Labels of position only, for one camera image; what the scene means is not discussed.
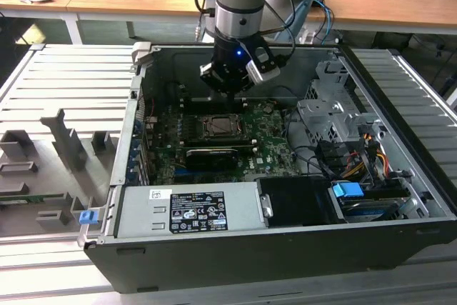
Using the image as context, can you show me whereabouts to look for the silver metal drive cage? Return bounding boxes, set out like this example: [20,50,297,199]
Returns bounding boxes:
[295,59,387,149]

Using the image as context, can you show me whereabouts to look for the black graphics card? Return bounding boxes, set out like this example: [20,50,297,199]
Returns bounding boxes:
[184,146,241,172]

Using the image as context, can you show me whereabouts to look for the blue disk carrier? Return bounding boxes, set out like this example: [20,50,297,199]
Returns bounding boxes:
[330,180,403,223]

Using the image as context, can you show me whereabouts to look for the blue cable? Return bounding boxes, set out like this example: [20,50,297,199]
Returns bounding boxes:
[313,0,336,40]

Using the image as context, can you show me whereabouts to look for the CPU socket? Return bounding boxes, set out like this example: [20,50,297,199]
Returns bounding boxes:
[199,112,249,140]

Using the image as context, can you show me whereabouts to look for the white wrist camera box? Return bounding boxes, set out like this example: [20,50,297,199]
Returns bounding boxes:
[245,44,282,85]

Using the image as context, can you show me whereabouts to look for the grey parts rack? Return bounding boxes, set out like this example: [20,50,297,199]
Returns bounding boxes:
[0,107,122,239]

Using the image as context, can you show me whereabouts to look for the black camera cable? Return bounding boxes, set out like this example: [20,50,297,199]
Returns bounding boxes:
[263,0,298,69]

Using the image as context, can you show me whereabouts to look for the metal socket cover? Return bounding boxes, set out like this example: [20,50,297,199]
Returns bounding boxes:
[202,114,247,139]

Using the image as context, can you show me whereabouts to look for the grey case release handle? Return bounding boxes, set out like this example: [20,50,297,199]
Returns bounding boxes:
[131,41,155,67]

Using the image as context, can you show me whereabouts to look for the green RAM stick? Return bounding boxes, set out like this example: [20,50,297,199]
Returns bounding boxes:
[0,193,66,204]

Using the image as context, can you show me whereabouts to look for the grey power supply unit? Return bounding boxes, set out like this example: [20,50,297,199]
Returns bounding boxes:
[116,181,269,240]

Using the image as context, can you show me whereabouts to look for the black wire bundle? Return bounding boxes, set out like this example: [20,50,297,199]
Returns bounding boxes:
[288,142,335,178]

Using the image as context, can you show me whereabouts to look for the black PC case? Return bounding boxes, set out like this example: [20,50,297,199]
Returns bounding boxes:
[76,42,457,295]

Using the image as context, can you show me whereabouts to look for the green motherboard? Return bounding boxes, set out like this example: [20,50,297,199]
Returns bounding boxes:
[142,97,304,184]

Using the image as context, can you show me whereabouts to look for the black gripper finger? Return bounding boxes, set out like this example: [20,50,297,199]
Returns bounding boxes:
[199,61,233,113]
[231,73,256,113]

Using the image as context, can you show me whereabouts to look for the blue case latch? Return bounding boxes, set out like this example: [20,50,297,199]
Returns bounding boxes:
[79,209,99,227]

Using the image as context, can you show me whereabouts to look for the blue expansion slot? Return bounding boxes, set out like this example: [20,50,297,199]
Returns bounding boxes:
[174,166,201,178]

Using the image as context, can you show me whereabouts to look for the yellow and red wires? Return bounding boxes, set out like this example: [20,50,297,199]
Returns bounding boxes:
[341,132,391,178]

